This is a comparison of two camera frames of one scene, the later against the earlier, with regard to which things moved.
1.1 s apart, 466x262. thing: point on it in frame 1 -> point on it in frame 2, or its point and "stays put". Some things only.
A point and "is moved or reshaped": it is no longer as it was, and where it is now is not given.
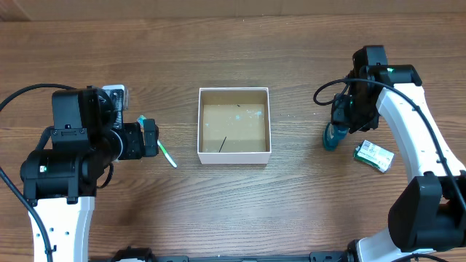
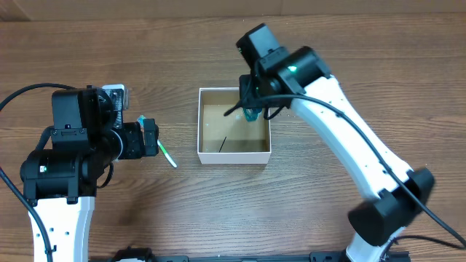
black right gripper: [339, 117] -> [246, 92]
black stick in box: [221, 146] stays put
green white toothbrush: [140, 122] stays put
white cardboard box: [234, 125] stays put
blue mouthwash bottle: [332, 134] is moved or reshaped
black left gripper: [149, 137] stays put
